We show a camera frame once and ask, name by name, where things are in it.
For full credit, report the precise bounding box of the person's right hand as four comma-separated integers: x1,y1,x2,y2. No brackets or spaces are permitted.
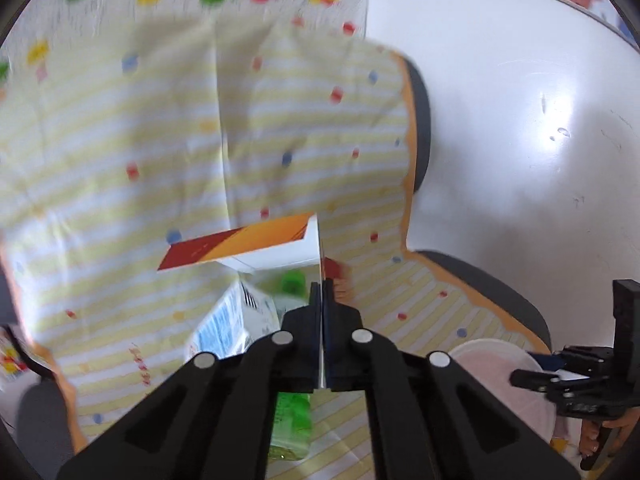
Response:
577,402,640,461

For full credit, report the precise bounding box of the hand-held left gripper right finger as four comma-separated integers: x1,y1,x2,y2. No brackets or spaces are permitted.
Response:
322,280,583,480

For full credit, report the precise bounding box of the green plastic bottle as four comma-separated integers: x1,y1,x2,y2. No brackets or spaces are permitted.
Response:
267,269,316,461

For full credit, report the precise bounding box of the yellow striped dotted cloth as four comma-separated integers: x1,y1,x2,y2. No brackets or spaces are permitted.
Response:
0,10,551,480

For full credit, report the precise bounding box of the white paper bowl red print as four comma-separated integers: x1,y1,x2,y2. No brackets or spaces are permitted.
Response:
447,338,571,453

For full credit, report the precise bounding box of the red carton box yellow print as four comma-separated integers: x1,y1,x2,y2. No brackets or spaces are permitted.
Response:
156,212,355,391

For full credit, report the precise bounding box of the grey office chair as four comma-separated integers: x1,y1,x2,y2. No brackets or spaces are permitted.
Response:
0,52,553,480

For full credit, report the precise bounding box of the white milk carton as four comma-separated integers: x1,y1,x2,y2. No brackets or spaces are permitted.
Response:
187,280,281,361

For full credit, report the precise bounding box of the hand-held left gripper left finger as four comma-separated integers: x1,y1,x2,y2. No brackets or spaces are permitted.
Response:
57,282,321,480

